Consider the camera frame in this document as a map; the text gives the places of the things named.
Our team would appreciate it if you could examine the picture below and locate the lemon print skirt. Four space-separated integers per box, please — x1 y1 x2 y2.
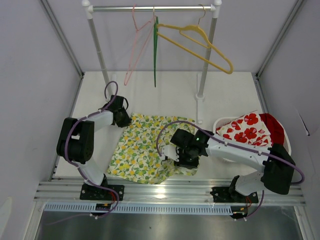
107 113 197 185

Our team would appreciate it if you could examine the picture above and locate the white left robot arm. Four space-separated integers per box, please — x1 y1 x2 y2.
56 95 132 200

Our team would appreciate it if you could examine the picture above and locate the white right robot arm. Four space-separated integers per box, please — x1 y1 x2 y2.
162 129 295 202

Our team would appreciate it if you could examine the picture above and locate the pink hanger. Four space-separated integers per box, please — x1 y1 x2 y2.
124 4 155 86

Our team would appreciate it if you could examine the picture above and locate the green hanger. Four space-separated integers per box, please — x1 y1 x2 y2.
153 8 158 88

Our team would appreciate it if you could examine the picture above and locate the yellow hanger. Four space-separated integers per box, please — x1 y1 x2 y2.
155 14 234 75

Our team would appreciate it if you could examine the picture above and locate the white laundry basket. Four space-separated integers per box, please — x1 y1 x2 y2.
213 116 292 155

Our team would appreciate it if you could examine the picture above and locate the red poppy print cloth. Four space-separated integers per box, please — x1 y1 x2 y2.
215 111 272 147

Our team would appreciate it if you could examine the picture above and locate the white clothes rack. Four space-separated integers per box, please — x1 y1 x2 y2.
82 0 222 124

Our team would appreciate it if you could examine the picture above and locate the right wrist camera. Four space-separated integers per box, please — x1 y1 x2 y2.
159 145 179 162

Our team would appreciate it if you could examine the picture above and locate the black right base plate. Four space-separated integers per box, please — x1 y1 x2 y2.
210 186 259 204

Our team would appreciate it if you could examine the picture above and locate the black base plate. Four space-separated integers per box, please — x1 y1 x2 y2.
79 184 125 201
210 186 259 204

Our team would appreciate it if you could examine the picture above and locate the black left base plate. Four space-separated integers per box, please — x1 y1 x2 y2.
79 184 125 201

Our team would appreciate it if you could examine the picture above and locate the aluminium mounting rail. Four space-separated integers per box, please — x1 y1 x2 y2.
34 175 306 206

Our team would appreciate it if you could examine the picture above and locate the white slotted cable duct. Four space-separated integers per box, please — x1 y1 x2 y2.
44 202 233 216

